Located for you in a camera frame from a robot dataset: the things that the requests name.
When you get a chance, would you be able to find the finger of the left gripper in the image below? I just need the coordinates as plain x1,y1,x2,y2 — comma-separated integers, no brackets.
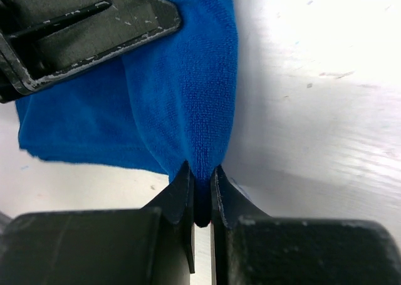
1,0,182,103

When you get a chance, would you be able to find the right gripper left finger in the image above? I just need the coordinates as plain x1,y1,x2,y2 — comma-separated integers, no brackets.
1,163,195,285

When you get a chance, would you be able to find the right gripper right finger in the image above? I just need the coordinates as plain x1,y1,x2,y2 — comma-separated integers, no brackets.
211,167,400,284

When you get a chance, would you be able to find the blue towel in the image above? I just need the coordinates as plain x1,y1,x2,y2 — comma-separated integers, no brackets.
16,0,238,227

